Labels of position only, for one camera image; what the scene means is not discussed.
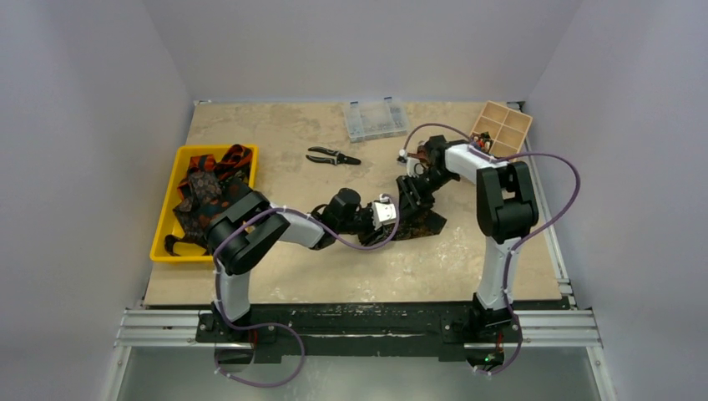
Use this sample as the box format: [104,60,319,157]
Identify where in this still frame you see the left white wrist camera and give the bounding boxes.
[372,199,397,230]

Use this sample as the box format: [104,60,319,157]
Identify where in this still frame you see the dark brown patterned tie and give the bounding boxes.
[357,210,448,246]

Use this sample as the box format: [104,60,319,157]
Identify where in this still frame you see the black tie orange hearts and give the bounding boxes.
[164,177,251,256]

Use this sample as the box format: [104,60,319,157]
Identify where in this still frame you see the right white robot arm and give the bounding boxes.
[396,135,539,340]

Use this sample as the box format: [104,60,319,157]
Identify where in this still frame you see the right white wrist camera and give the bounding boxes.
[397,149,424,177]

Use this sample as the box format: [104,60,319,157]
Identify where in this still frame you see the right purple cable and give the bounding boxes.
[402,122,582,376]

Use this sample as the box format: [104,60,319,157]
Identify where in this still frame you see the purple cable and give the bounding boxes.
[212,193,401,388]
[402,122,582,376]

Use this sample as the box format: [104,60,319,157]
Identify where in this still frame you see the brown floral tie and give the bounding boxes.
[172,171,222,233]

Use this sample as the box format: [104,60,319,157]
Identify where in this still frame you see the yellow plastic bin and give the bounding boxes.
[150,144,259,263]

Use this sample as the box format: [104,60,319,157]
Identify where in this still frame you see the black handled pliers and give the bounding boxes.
[305,146,362,166]

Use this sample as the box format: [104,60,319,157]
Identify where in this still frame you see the orange black striped tie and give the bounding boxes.
[172,144,258,197]

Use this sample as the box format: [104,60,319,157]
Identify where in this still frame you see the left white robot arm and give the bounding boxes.
[204,188,399,342]

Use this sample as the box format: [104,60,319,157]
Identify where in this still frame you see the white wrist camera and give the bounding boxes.
[372,199,397,230]
[397,149,424,177]

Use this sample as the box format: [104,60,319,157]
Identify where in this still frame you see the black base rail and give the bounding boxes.
[114,298,603,367]

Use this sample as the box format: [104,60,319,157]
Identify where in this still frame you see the clear plastic organizer box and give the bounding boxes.
[342,97,410,143]

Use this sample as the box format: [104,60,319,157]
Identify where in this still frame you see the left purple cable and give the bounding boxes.
[212,193,401,388]

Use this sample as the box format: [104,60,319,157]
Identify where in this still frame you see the wooden compartment tray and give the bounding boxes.
[471,101,534,158]

